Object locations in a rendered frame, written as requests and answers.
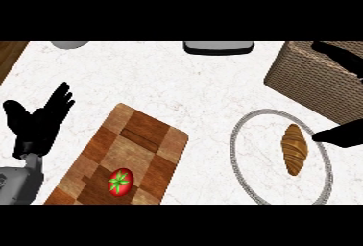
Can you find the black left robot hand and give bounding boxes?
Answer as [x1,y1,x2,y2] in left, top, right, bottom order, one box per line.
[2,81,77,161]

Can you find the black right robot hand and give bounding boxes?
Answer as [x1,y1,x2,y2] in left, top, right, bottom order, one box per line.
[310,41,363,149]

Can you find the brown croissant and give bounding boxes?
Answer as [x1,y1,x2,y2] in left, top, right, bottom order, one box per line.
[281,123,309,177]

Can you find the brown wicker basket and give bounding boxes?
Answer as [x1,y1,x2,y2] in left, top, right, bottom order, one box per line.
[263,41,363,126]

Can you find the round white grey-rimmed placemat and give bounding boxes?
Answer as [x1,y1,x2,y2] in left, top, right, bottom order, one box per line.
[231,109,335,206]

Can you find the checkered wooden cutting board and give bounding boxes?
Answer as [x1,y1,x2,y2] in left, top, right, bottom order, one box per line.
[43,102,191,206]

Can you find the red tomato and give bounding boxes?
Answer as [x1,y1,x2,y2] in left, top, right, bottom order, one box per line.
[107,167,135,198]

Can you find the grey rounded object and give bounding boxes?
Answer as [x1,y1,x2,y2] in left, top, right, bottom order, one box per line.
[50,41,92,50]

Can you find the black and grey appliance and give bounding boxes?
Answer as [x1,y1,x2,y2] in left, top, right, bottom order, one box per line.
[183,41,256,56]

